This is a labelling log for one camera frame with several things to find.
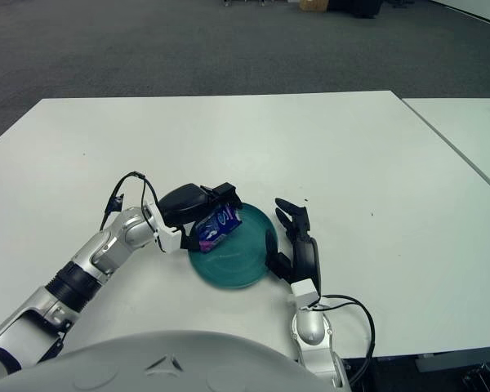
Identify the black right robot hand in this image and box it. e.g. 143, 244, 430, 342
264, 197, 322, 297

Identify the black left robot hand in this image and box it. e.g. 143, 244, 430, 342
158, 182, 243, 252

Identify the blue gum pack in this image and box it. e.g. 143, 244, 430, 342
194, 203, 244, 254

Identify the teal ribbed plate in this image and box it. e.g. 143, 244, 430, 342
186, 202, 277, 291

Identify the grey robot torso shell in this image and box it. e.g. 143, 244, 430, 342
0, 329, 338, 392

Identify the adjacent white table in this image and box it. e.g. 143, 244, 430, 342
402, 97, 490, 197

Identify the black cabinet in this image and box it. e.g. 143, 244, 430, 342
328, 0, 385, 18

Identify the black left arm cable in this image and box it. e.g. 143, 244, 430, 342
100, 171, 163, 250

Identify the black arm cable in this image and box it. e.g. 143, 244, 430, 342
100, 171, 163, 250
314, 293, 376, 385

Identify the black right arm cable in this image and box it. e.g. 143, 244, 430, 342
314, 293, 376, 385

